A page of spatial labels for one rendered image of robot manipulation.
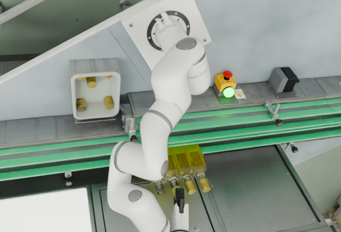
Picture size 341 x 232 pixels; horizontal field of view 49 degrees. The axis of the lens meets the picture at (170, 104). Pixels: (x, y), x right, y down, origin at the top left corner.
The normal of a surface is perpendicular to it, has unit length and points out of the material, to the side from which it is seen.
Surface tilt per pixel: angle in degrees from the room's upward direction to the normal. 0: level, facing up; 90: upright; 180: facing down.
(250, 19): 0
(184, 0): 5
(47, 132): 90
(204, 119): 90
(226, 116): 90
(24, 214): 90
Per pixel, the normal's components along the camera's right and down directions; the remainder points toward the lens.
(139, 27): 0.29, 0.62
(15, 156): 0.13, -0.72
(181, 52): -0.11, -0.65
